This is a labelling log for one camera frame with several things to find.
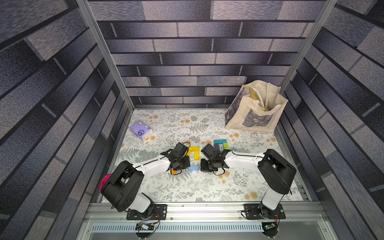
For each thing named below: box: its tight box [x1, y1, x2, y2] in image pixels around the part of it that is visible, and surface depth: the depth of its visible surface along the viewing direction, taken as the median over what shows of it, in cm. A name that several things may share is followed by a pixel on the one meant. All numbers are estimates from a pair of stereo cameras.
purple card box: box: [129, 120, 154, 142], surface depth 102 cm
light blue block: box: [189, 165, 200, 172], surface depth 89 cm
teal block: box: [213, 139, 227, 144], surface depth 103 cm
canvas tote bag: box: [225, 80, 289, 133], surface depth 98 cm
